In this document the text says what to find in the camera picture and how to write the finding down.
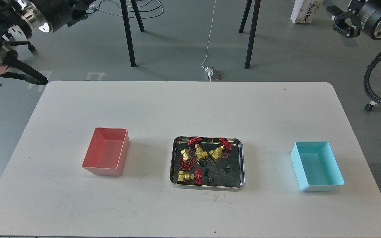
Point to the pink plastic box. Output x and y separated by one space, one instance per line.
107 151

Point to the metal tray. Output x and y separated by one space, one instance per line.
232 180

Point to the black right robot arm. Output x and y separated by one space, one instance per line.
361 16

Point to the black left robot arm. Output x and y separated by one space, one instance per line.
18 20

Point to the black table leg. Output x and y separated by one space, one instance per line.
256 10
245 15
129 40
137 15

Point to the blue plastic box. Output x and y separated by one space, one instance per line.
316 167

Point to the white power adapter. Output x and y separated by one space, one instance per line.
212 74

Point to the white cardboard box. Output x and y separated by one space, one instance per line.
304 11

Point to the brass valve red handle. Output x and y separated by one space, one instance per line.
221 151
200 153
186 162
184 177

